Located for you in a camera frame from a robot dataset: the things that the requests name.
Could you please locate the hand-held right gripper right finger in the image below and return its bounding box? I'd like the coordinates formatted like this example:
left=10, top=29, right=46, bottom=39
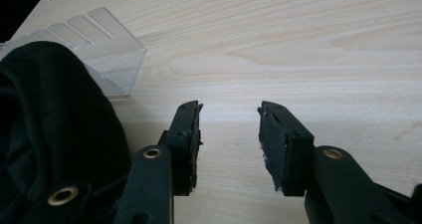
left=257, top=100, right=316, bottom=197

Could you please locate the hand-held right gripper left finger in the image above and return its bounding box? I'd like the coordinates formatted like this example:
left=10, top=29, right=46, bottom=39
left=157, top=100, right=204, bottom=197

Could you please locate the clear plastic box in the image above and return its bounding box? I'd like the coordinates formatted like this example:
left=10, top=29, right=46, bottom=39
left=0, top=6, right=147, bottom=102

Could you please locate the dark cloth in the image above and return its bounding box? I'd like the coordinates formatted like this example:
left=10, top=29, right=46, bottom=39
left=0, top=40, right=131, bottom=224

